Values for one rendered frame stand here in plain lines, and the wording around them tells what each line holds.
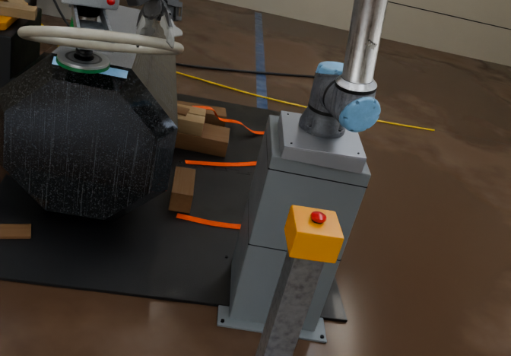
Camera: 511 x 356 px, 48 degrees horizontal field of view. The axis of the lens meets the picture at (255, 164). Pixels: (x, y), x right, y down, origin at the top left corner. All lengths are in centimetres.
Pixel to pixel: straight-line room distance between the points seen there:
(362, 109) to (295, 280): 81
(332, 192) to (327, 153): 18
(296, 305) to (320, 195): 83
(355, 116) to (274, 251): 70
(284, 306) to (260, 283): 100
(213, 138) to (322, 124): 167
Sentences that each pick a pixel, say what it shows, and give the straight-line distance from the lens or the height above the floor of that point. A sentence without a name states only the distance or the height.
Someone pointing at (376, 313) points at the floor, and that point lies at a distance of 300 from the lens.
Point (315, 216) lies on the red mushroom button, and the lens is 141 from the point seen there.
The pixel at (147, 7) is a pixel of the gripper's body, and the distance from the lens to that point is 171.
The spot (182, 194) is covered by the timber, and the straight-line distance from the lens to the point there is 319.
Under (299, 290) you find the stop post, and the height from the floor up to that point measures 89.
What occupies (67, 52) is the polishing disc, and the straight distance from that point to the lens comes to 262.
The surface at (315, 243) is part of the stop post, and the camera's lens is 140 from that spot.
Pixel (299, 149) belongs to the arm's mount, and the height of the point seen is 90.
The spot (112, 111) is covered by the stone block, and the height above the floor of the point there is 68.
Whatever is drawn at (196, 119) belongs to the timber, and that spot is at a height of 23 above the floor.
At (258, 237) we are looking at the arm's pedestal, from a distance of 239.
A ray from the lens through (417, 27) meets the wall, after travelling 844.
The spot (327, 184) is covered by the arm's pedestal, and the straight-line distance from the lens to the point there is 227.
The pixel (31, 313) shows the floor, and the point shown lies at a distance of 261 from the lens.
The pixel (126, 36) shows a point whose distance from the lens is 163.
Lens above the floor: 182
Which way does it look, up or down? 28 degrees down
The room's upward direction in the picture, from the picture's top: 14 degrees clockwise
